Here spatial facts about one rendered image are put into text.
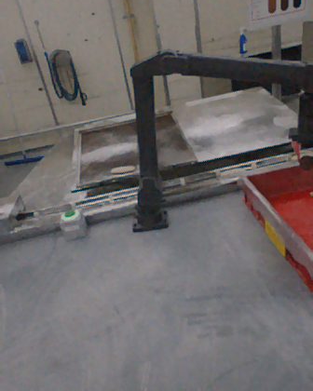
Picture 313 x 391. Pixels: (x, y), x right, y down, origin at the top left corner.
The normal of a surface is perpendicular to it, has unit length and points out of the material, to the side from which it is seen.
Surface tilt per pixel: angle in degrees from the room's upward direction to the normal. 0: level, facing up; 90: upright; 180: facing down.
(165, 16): 90
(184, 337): 0
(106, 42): 90
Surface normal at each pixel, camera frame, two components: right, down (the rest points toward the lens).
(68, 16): 0.14, 0.42
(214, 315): -0.18, -0.88
